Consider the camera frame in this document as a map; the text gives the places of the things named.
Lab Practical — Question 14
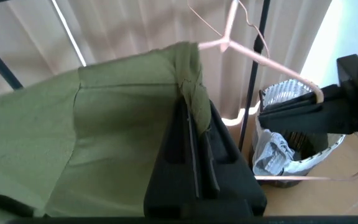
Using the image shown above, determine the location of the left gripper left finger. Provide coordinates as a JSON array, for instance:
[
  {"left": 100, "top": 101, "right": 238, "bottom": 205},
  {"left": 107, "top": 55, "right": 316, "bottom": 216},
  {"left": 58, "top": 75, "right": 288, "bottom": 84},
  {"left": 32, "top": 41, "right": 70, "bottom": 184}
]
[{"left": 144, "top": 96, "right": 200, "bottom": 218}]

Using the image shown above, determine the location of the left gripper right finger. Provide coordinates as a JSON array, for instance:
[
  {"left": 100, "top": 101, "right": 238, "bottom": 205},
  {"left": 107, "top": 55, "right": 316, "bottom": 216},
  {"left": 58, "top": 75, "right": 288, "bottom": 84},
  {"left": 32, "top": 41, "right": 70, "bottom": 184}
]
[{"left": 197, "top": 99, "right": 267, "bottom": 218}]

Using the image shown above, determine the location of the pink clothes hanger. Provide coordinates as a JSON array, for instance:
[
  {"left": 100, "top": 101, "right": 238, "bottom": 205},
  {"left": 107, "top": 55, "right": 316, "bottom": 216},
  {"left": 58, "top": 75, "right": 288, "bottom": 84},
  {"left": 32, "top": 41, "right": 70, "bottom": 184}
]
[
  {"left": 186, "top": 0, "right": 270, "bottom": 58},
  {"left": 197, "top": 0, "right": 358, "bottom": 183}
]

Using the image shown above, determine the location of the green long-sleeved shirt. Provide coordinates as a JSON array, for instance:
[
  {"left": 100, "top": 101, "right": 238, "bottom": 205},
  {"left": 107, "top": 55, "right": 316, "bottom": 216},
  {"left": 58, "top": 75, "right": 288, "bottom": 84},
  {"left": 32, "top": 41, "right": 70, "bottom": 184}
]
[{"left": 0, "top": 41, "right": 213, "bottom": 218}]

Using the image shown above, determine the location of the white laundry basket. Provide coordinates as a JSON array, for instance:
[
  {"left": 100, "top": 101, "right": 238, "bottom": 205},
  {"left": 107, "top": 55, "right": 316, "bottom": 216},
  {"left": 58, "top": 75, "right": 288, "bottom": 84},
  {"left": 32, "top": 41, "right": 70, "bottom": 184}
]
[{"left": 252, "top": 78, "right": 346, "bottom": 187}]

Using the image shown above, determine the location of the black clothes rack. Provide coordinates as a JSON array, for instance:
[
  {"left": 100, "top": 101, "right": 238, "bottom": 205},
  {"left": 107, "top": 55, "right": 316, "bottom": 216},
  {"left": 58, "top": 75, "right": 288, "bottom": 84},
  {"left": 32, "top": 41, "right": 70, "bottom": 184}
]
[{"left": 0, "top": 0, "right": 272, "bottom": 152}]

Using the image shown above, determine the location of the beige curtain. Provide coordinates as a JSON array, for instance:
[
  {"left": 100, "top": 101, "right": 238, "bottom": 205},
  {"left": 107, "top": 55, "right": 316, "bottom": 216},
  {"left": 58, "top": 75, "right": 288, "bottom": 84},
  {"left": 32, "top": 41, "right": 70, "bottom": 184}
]
[{"left": 0, "top": 0, "right": 332, "bottom": 125}]

